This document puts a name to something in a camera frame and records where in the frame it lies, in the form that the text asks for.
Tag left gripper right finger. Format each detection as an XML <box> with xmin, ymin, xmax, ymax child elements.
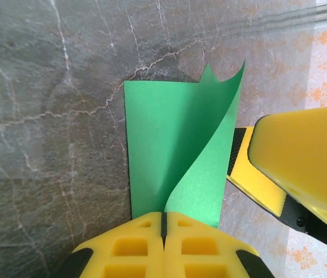
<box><xmin>163</xmin><ymin>211</ymin><xmax>275</xmax><ymax>278</ymax></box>

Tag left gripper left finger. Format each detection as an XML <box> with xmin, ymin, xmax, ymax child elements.
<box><xmin>70</xmin><ymin>211</ymin><xmax>165</xmax><ymax>278</ymax></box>

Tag aluminium table side rail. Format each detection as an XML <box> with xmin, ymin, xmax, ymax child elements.
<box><xmin>250</xmin><ymin>0</ymin><xmax>327</xmax><ymax>30</ymax></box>

